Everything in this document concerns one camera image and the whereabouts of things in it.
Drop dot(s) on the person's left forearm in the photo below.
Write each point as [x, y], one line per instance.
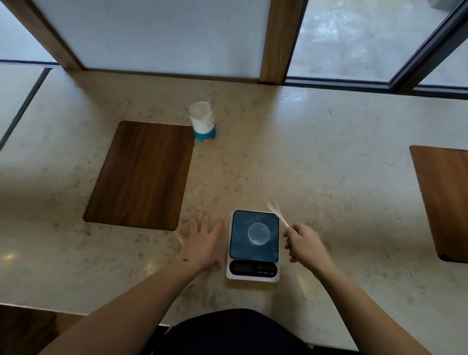
[128, 314]

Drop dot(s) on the brown wooden window post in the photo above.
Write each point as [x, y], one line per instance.
[279, 40]
[47, 33]

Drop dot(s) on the person's left middle finger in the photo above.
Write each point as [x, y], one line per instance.
[194, 227]

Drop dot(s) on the person's right thumb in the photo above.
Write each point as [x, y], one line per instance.
[294, 229]

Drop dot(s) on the white digital kitchen scale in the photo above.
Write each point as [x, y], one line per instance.
[242, 252]

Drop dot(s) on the clear jar of white powder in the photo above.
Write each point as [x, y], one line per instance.
[202, 119]

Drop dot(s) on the person's right hand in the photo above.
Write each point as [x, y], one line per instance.
[308, 245]

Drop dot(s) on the white plastic spoon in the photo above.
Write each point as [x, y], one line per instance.
[278, 214]

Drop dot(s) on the small clear round dish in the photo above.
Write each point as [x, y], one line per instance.
[259, 234]

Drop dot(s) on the brown wooden inlay panel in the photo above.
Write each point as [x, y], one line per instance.
[444, 201]
[140, 175]

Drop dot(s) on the person's left hand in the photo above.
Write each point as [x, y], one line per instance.
[200, 249]

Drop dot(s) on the person's dark clothing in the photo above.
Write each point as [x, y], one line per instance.
[234, 334]

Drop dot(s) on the person's right forearm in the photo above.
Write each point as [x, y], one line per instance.
[360, 314]

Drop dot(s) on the person's left thumb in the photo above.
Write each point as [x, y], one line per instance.
[218, 228]

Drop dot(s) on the black metal window frame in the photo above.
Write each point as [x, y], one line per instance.
[420, 62]

